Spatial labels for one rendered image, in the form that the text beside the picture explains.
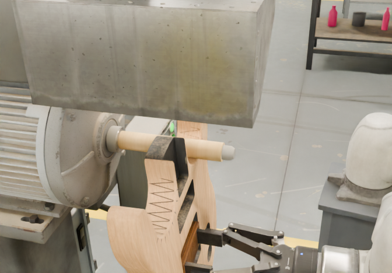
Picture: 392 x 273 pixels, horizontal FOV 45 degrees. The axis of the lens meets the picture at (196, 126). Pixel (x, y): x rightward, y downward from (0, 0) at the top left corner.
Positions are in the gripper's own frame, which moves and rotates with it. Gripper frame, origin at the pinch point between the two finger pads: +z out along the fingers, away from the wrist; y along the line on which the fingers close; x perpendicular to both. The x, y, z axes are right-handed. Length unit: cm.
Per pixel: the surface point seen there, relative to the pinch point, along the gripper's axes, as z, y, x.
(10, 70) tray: 28.0, 2.9, 31.0
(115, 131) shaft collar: 14.9, 8.1, 17.6
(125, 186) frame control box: 24.7, 25.2, -11.2
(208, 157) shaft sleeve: -1.5, 7.2, 15.1
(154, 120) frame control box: 20.8, 38.7, -0.6
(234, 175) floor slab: 29, 169, -127
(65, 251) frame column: 34.0, 9.5, -18.2
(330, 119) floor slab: -26, 256, -136
